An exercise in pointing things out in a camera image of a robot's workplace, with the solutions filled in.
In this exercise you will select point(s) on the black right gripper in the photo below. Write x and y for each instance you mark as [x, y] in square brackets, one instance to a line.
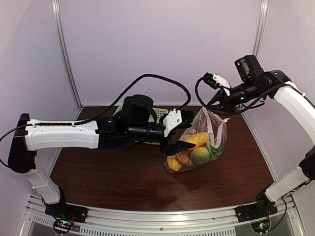
[220, 97]

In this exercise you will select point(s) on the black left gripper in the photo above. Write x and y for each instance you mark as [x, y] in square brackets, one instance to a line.
[173, 148]

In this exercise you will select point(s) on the toy red tomato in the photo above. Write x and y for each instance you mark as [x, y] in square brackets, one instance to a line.
[184, 158]

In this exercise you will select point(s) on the toy yellow lemon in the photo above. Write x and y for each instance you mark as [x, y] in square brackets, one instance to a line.
[173, 164]

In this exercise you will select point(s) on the toy green yellow mango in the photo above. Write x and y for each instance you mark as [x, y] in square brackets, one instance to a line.
[200, 155]

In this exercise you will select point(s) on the clear zip top bag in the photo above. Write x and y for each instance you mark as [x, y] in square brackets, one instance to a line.
[208, 133]

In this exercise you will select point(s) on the toy bok choy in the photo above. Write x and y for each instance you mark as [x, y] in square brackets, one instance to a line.
[215, 153]

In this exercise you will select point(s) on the green plastic basket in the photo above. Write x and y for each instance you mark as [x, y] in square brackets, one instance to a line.
[159, 113]

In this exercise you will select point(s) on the toy orange mango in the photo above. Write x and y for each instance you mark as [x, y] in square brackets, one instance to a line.
[198, 139]

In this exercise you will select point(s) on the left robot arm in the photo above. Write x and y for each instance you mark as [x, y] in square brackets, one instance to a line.
[136, 121]

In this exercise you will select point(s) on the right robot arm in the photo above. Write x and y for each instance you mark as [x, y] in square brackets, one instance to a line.
[259, 84]

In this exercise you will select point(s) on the right circuit board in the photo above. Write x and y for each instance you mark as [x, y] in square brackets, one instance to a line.
[261, 226]

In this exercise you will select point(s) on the circuit board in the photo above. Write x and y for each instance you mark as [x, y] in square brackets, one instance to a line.
[62, 226]
[261, 226]

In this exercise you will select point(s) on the left circuit board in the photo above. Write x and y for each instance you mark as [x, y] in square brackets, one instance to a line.
[62, 226]

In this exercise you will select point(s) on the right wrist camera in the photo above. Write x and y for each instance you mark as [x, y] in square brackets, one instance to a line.
[216, 81]

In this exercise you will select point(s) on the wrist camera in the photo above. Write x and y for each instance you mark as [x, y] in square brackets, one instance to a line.
[216, 81]
[171, 121]

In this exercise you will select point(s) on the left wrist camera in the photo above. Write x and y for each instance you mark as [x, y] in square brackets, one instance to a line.
[171, 121]

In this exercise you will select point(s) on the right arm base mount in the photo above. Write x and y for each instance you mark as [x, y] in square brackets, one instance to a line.
[254, 211]

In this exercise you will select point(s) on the right aluminium frame post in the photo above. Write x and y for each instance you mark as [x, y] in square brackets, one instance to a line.
[261, 25]

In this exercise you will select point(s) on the aluminium frame post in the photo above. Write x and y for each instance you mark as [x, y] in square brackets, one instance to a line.
[261, 25]
[64, 52]

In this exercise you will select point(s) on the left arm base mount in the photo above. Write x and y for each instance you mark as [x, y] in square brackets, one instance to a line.
[71, 214]

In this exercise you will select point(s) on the front aluminium rail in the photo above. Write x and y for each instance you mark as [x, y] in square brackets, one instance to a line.
[222, 221]

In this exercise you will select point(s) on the left aluminium frame post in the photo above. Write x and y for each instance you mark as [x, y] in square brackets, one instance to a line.
[64, 52]

